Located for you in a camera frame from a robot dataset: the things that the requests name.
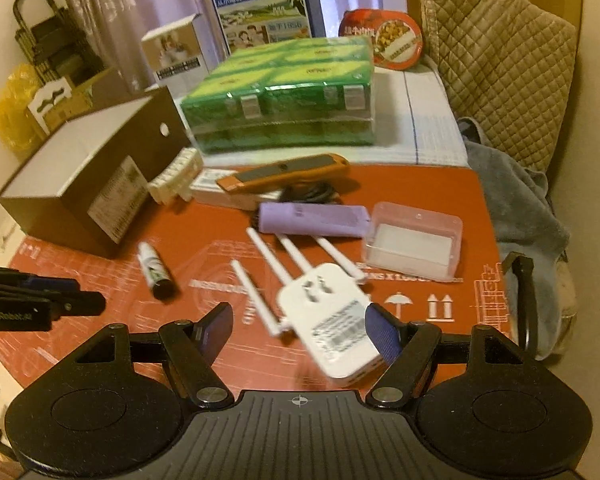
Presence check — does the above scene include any white marker with black cap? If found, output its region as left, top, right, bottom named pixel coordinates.
left=137, top=241, right=178, bottom=301

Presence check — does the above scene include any grey cloth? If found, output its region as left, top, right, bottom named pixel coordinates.
left=455, top=117, right=571, bottom=266

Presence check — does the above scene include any brown cardboard box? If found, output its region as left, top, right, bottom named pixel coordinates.
left=0, top=85, right=192, bottom=260

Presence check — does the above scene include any green pack of drink cartons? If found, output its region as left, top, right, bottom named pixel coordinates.
left=180, top=37, right=376, bottom=155

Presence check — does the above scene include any white lined sheet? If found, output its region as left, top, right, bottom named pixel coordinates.
left=370, top=67, right=468, bottom=167

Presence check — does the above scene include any yellow plastic bag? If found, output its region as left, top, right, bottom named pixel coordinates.
left=0, top=64, right=41, bottom=148

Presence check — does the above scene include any black cable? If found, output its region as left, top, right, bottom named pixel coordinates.
left=252, top=182, right=343, bottom=226

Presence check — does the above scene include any beige quilted cloth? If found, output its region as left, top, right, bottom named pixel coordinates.
left=420, top=0, right=578, bottom=171

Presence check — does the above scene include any dark wicker basket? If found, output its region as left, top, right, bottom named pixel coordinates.
left=12, top=0, right=108, bottom=86

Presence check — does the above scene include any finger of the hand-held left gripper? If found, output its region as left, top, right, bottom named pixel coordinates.
left=0, top=264, right=79, bottom=295
left=0, top=284, right=107, bottom=318

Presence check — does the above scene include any clear plastic box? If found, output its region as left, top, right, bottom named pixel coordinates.
left=362, top=202, right=464, bottom=281

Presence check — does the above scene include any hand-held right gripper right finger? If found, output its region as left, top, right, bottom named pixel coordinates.
left=364, top=304, right=527, bottom=409

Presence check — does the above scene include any red printed mat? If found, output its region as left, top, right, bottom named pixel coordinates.
left=7, top=160, right=526, bottom=396

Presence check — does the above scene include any white flat box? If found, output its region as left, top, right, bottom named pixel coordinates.
left=187, top=169, right=281, bottom=210

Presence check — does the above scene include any orange utility knife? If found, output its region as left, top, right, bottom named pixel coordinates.
left=216, top=153, right=351, bottom=196

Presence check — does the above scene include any white wifi extender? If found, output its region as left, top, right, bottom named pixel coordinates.
left=230, top=227, right=384, bottom=390

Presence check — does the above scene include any small white picture box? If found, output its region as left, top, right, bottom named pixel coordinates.
left=141, top=12, right=207, bottom=86

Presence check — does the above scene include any white ribbed plastic piece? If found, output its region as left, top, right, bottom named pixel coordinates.
left=147, top=149, right=204, bottom=206

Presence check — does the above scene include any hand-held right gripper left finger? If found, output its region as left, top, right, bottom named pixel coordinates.
left=75, top=302, right=234, bottom=409

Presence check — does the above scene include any purple tube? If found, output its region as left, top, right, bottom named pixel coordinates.
left=257, top=202, right=372, bottom=240

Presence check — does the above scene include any blue white milk carton box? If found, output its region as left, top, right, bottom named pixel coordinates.
left=205, top=0, right=313, bottom=56

